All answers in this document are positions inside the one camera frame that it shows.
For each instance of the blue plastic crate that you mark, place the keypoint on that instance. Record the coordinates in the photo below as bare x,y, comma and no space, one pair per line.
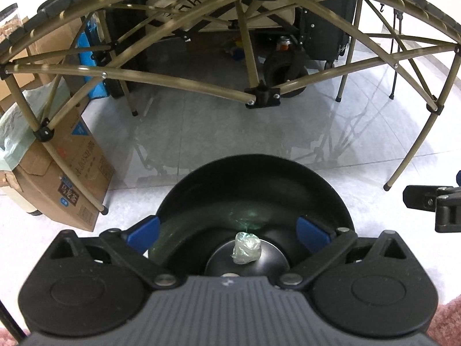
90,38

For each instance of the pale green wrapper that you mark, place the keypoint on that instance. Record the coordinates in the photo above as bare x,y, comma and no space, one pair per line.
247,249

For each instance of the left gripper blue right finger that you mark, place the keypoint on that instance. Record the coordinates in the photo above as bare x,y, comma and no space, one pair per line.
328,246

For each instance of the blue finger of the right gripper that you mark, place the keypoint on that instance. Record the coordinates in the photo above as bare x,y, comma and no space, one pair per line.
443,201

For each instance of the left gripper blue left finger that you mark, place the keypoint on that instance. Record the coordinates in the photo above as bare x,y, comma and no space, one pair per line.
127,248

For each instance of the tan folding camp table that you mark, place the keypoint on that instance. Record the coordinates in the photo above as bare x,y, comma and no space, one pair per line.
178,130

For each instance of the brown printed cardboard box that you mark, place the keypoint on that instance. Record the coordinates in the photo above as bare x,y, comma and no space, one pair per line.
31,172

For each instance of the black round trash bin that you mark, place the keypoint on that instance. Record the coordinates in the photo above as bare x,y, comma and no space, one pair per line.
258,194

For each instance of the black wheeled cart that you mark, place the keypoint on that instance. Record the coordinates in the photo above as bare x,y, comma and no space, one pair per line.
316,39

